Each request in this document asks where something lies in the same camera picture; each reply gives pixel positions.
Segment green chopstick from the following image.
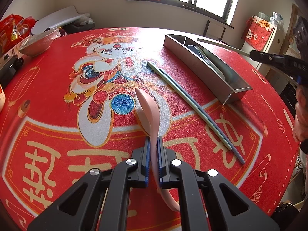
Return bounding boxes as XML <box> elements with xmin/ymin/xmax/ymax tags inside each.
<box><xmin>197</xmin><ymin>38</ymin><xmax>249</xmax><ymax>57</ymax></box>
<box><xmin>147</xmin><ymin>61</ymin><xmax>232</xmax><ymax>151</ymax></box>

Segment stainless steel cutlery tray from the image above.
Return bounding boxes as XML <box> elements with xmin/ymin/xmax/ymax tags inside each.
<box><xmin>164</xmin><ymin>34</ymin><xmax>252</xmax><ymax>105</ymax></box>

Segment red festive table mat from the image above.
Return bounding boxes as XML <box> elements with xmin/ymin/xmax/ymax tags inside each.
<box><xmin>1</xmin><ymin>28</ymin><xmax>298</xmax><ymax>230</ymax></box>

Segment black metal rack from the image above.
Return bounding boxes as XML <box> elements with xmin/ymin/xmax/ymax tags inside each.
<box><xmin>203</xmin><ymin>20</ymin><xmax>226</xmax><ymax>41</ymax></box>

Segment black device on table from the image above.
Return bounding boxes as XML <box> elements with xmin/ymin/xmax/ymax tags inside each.
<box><xmin>1</xmin><ymin>55</ymin><xmax>24</xmax><ymax>87</ymax></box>

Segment clear containers on refrigerator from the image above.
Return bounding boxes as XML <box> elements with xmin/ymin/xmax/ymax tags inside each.
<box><xmin>258</xmin><ymin>12</ymin><xmax>284</xmax><ymax>27</ymax></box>

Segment right hand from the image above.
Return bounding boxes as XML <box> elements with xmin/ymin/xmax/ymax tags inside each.
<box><xmin>293</xmin><ymin>85</ymin><xmax>307</xmax><ymax>142</ymax></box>

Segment grey rolled sheet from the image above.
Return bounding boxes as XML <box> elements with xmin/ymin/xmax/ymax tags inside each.
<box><xmin>31</xmin><ymin>6</ymin><xmax>90</xmax><ymax>35</ymax></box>

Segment white refrigerator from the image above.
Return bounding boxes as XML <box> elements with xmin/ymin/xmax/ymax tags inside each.
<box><xmin>242</xmin><ymin>15</ymin><xmax>286</xmax><ymax>76</ymax></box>

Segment blue plastic spoon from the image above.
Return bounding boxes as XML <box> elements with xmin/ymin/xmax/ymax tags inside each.
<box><xmin>187</xmin><ymin>45</ymin><xmax>225</xmax><ymax>79</ymax></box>

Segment green plastic spoon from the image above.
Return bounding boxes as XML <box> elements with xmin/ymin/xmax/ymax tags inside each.
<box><xmin>197</xmin><ymin>46</ymin><xmax>226</xmax><ymax>79</ymax></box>

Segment foil covered metal bowl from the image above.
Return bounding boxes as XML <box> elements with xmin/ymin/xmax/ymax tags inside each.
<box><xmin>19</xmin><ymin>27</ymin><xmax>61</xmax><ymax>57</ymax></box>

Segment red cloth on refrigerator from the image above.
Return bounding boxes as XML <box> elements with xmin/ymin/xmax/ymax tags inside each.
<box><xmin>242</xmin><ymin>16</ymin><xmax>275</xmax><ymax>51</ymax></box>

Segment pink plastic spoon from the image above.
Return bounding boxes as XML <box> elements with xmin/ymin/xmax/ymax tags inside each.
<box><xmin>135</xmin><ymin>88</ymin><xmax>180</xmax><ymax>212</ymax></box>

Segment red snack bag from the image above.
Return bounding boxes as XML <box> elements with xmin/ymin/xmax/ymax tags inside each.
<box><xmin>0</xmin><ymin>14</ymin><xmax>36</xmax><ymax>56</ymax></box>

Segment cream enamel mug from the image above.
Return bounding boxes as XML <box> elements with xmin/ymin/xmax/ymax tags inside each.
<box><xmin>0</xmin><ymin>85</ymin><xmax>6</xmax><ymax>112</ymax></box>

